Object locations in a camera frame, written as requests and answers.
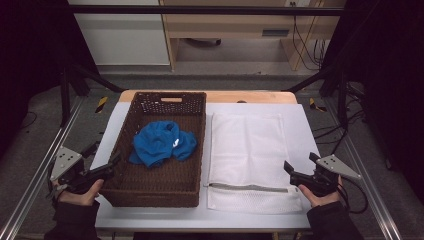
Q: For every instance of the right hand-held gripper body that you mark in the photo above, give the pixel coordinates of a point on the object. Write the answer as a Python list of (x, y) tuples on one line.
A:
[(320, 183)]

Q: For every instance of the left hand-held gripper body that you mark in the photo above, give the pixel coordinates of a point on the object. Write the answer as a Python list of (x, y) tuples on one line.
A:
[(66, 163)]

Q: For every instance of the white mesh laundry bag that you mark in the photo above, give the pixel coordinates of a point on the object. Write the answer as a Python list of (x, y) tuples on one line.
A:
[(246, 146)]

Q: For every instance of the blue garment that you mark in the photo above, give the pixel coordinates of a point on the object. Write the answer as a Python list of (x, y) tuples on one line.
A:
[(156, 141)]

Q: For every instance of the brown woven basket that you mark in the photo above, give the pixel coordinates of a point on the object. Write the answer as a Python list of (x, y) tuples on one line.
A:
[(166, 181)]

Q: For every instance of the person's right hand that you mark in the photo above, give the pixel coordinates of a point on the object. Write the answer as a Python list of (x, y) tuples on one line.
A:
[(321, 201)]

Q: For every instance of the person's left hand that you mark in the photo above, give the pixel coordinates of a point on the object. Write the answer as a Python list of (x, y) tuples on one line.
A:
[(80, 199)]

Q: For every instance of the white table mat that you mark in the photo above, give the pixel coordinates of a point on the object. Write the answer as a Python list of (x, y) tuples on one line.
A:
[(296, 123)]

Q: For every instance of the yellow black tape marker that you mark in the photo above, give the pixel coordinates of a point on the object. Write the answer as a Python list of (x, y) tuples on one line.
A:
[(101, 104), (313, 104)]

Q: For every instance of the black metal stand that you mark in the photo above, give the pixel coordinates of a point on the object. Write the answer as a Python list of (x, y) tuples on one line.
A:
[(341, 100), (65, 100)]

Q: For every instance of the white cabinet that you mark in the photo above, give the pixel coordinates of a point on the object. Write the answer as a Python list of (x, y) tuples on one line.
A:
[(123, 40)]

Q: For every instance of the dark curtain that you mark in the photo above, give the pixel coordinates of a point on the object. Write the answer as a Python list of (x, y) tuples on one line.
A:
[(30, 50), (390, 66)]

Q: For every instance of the light wooden desk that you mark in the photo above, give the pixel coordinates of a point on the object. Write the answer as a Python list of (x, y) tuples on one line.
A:
[(226, 25)]

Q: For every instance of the aluminium floor rail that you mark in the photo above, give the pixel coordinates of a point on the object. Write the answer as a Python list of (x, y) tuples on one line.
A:
[(30, 193), (376, 200)]

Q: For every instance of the black horizontal frame bar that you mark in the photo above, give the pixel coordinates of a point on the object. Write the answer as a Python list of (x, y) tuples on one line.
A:
[(200, 10)]

